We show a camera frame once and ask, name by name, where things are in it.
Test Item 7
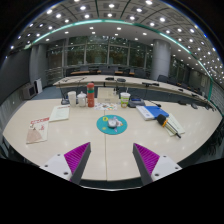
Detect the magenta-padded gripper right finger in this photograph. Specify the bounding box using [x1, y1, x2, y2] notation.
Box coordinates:
[132, 143, 183, 186]

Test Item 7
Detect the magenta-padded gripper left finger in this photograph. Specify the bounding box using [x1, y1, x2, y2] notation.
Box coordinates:
[39, 141, 92, 186]

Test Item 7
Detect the silver computer mouse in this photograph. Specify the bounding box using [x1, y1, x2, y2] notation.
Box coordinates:
[107, 117, 118, 129]

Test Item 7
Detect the round teal cartoon mouse pad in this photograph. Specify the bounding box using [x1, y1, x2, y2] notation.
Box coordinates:
[96, 114, 129, 136]

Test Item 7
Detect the blue and white book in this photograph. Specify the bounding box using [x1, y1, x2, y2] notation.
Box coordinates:
[135, 105, 170, 121]

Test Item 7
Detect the red and white magazine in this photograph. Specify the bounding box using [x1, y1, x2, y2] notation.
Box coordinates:
[25, 116, 51, 145]

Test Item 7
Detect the cream booklet with red header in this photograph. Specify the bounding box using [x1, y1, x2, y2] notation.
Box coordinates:
[48, 104, 71, 123]

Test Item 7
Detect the black gooseneck desk microphone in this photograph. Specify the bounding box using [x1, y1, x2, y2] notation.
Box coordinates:
[127, 97, 162, 109]
[59, 77, 88, 106]

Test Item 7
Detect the white lidded mug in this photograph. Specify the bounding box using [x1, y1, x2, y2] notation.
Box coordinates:
[76, 91, 88, 108]

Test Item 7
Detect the colourful sticker sheet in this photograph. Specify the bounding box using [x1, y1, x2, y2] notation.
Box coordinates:
[93, 102, 118, 112]

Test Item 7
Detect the red bottle with green band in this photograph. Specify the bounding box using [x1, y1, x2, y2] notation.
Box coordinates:
[86, 82, 96, 108]

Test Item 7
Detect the green and white paper cup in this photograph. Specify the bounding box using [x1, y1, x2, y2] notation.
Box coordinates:
[119, 92, 131, 109]

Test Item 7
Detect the white cardboard box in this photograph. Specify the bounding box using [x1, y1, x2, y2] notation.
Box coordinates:
[96, 87, 120, 104]

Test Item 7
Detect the long curved conference table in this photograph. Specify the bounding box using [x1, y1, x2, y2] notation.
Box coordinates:
[52, 74, 214, 111]

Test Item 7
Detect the white floor appliance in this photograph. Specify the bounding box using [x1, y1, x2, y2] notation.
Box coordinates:
[34, 77, 44, 95]

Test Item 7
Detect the group of dark office chairs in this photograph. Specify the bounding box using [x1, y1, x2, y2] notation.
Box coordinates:
[64, 64, 214, 101]

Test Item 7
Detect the group of ceiling lights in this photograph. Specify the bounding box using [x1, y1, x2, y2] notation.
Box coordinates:
[8, 0, 224, 86]

